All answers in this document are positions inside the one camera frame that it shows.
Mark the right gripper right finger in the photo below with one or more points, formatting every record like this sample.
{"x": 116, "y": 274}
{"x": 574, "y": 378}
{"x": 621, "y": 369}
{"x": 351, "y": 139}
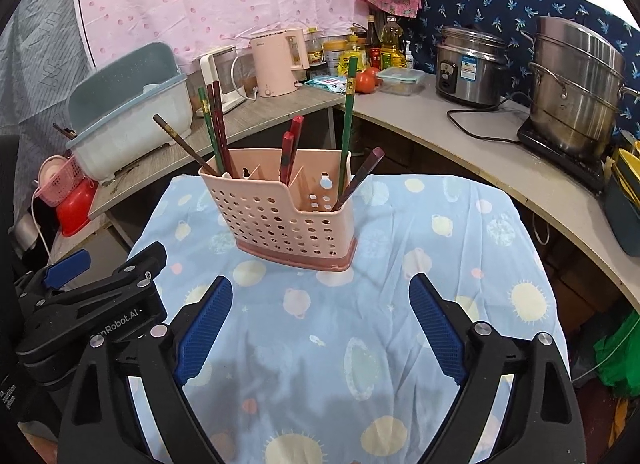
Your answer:
{"x": 445, "y": 326}

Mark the red tomato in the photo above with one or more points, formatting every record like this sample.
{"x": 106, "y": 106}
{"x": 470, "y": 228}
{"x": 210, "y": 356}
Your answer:
{"x": 366, "y": 81}

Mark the bright red chopstick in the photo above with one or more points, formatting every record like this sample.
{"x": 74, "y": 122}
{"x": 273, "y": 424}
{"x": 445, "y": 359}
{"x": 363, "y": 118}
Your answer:
{"x": 296, "y": 131}
{"x": 285, "y": 159}

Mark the clear food container teal lid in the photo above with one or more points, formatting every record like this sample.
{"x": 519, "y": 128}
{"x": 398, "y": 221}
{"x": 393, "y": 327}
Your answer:
{"x": 400, "y": 81}

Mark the brown chopstick gold band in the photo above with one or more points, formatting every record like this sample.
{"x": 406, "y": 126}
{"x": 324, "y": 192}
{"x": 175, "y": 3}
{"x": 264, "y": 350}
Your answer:
{"x": 183, "y": 144}

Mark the dark green thin chopstick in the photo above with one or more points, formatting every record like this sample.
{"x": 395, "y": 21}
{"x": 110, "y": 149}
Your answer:
{"x": 347, "y": 124}

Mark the pink plastic basket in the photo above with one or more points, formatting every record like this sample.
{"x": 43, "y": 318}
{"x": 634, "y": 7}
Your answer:
{"x": 57, "y": 178}

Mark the dark purple chopstick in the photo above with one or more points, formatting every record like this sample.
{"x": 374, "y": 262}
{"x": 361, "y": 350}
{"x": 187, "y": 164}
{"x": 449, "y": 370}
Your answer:
{"x": 366, "y": 168}

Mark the light blue patterned tablecloth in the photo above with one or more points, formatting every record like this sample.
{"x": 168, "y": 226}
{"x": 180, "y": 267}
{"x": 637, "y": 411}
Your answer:
{"x": 315, "y": 367}

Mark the blue patterned wall cloth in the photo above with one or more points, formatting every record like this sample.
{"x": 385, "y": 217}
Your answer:
{"x": 514, "y": 21}

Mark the green plastic bag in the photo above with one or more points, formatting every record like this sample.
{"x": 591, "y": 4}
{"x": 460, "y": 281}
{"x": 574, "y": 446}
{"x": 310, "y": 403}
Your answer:
{"x": 618, "y": 358}

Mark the white small appliance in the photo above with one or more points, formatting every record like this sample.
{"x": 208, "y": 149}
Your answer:
{"x": 218, "y": 65}

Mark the yellow labelled tin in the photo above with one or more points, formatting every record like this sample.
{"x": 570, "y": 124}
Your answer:
{"x": 332, "y": 50}

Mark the black induction cooker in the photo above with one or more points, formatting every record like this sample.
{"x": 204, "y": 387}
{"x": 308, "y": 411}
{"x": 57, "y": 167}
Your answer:
{"x": 588, "y": 172}

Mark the large steel steamer pot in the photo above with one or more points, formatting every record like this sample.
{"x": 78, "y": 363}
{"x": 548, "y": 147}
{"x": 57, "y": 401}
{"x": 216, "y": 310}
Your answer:
{"x": 578, "y": 83}

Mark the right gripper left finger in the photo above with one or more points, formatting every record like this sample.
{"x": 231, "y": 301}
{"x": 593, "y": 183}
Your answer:
{"x": 196, "y": 327}

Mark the pink electric kettle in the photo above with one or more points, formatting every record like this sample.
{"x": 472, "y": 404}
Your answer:
{"x": 277, "y": 55}

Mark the dark red chopstick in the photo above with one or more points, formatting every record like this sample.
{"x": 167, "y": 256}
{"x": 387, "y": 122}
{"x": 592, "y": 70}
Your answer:
{"x": 221, "y": 131}
{"x": 209, "y": 94}

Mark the cooking oil bottle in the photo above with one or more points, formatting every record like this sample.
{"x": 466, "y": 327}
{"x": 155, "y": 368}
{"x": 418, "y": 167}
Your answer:
{"x": 391, "y": 51}

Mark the white teal dish rack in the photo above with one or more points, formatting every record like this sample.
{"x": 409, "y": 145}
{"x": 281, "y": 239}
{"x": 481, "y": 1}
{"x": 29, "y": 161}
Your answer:
{"x": 112, "y": 110}

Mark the dark green box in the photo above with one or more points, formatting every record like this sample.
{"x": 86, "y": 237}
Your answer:
{"x": 621, "y": 202}

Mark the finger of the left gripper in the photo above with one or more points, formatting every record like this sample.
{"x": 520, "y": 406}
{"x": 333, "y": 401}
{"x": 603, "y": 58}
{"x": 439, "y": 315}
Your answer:
{"x": 67, "y": 270}
{"x": 145, "y": 256}

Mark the red plastic basin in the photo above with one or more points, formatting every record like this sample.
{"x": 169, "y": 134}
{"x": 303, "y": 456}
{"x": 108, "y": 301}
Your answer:
{"x": 73, "y": 211}

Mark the dark sauce bottle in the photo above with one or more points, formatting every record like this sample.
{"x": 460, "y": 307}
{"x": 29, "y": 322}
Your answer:
{"x": 373, "y": 44}

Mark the steel rice cooker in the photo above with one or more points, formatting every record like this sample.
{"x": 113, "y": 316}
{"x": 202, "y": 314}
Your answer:
{"x": 470, "y": 67}

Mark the green chopstick gold band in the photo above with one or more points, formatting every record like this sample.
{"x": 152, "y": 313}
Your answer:
{"x": 207, "y": 114}

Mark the pink perforated utensil holder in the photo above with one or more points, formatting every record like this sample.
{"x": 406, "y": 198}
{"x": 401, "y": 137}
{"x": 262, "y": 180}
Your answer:
{"x": 290, "y": 224}

